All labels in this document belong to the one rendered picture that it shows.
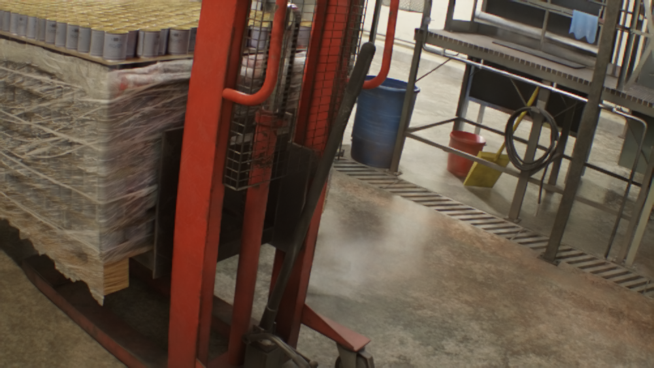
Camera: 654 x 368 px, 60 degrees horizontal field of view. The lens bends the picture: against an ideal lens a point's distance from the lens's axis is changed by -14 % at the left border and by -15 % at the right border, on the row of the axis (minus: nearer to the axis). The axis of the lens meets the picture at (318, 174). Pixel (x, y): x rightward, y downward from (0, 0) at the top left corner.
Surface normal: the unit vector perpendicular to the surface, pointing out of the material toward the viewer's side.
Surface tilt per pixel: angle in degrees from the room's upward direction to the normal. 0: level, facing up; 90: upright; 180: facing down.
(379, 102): 92
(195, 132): 90
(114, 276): 88
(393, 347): 0
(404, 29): 90
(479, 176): 120
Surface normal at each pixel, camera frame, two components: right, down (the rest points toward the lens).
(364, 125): -0.75, 0.04
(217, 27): -0.59, 0.18
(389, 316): 0.17, -0.93
